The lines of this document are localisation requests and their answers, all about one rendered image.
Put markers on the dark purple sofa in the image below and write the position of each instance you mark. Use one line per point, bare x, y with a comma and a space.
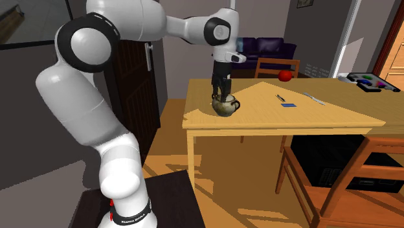
271, 45

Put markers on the black tray with coloured patches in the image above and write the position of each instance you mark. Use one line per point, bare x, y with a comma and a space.
372, 81

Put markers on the orange wooden door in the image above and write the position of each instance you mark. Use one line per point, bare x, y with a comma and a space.
394, 60

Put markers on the black box appliance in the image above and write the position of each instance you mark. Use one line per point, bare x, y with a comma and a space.
322, 158

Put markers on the grey-brown ceramic pot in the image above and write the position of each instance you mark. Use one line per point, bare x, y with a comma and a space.
224, 108

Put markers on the blue card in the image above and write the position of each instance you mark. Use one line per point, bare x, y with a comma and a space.
288, 105

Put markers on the silver knife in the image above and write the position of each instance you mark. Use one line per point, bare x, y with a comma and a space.
314, 98

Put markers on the dark pen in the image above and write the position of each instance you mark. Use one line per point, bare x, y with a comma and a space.
280, 98

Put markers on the window with dark frame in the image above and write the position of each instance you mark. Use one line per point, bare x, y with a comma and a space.
34, 19

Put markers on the framed wall picture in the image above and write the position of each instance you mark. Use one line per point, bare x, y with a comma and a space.
305, 3

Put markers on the brown wooden chair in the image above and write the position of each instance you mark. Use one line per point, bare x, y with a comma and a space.
347, 202
277, 62

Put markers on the dark brown door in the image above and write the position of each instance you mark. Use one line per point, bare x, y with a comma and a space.
132, 94

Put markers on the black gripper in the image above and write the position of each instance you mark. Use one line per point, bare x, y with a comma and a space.
221, 69

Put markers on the dark robot stand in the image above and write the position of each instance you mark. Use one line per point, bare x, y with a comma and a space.
176, 202

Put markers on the light wooden table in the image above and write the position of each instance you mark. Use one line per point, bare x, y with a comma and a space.
315, 116

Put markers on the small white object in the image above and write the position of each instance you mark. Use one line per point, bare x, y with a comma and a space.
343, 79

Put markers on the red apple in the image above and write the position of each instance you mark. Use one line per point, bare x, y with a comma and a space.
285, 75

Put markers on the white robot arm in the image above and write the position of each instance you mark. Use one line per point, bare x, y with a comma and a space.
79, 101

